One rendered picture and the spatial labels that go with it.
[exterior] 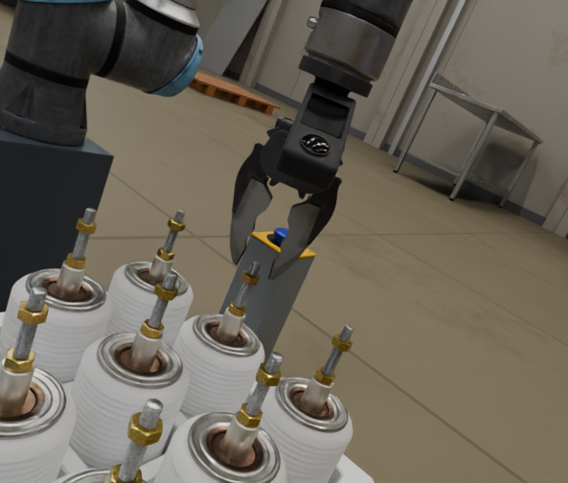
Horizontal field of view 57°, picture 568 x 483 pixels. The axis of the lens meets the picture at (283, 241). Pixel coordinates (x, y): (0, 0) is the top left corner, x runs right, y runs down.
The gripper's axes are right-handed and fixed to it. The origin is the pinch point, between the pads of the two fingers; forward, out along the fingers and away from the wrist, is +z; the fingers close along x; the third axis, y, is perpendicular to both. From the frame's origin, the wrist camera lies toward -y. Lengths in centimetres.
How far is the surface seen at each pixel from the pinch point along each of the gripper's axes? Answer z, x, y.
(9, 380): 6.8, 11.6, -20.9
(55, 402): 8.9, 9.0, -18.7
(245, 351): 9.0, -2.6, -1.3
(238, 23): -57, 213, 935
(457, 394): 34, -55, 64
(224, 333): 8.5, 0.2, -0.5
